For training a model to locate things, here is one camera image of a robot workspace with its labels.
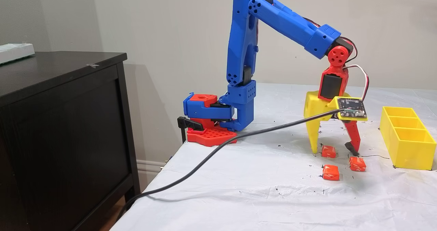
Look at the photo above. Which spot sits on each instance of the orange candy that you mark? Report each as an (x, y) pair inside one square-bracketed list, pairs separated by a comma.
[(330, 172), (328, 151), (357, 164)]

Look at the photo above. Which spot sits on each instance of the yellow three-compartment box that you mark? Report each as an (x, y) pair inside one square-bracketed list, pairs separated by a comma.
[(409, 152)]

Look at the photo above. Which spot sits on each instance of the white flat box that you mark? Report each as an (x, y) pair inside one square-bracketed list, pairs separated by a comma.
[(15, 52)]

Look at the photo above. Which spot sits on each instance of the white plastic table cover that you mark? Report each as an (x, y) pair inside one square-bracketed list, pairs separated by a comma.
[(239, 196)]

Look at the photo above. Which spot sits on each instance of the black wooden cabinet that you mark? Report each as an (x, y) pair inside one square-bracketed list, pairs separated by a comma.
[(51, 138)]

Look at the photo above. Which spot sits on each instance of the circuit board camera, yellow mount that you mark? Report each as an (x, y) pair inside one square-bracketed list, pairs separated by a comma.
[(351, 108)]

